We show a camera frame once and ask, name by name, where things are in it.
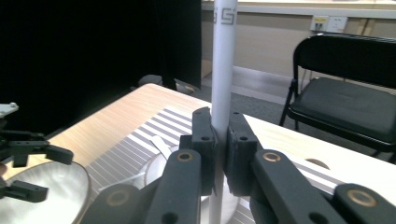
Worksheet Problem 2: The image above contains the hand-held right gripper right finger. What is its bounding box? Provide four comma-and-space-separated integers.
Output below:
224, 111, 263, 197

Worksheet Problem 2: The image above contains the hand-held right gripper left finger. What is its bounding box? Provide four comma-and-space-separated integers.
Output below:
179, 106, 218, 196

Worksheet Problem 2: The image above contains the white ceramic spoon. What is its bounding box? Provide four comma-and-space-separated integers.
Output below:
149, 134, 173, 161

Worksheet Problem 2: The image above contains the white plate with dark rim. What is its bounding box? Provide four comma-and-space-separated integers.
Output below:
0, 161, 92, 224
144, 145, 241, 224

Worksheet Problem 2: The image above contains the striped woven placemat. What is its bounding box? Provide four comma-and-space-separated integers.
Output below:
85, 105, 344, 224

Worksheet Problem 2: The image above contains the grey round base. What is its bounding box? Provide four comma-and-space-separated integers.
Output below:
137, 74, 163, 89

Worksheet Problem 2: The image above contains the black folding chair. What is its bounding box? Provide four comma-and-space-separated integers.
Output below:
278, 32, 396, 164

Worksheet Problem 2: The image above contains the black curtain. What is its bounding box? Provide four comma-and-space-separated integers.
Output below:
0, 0, 203, 138

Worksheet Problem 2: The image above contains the white wall outlet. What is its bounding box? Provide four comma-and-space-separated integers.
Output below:
309, 14, 348, 34

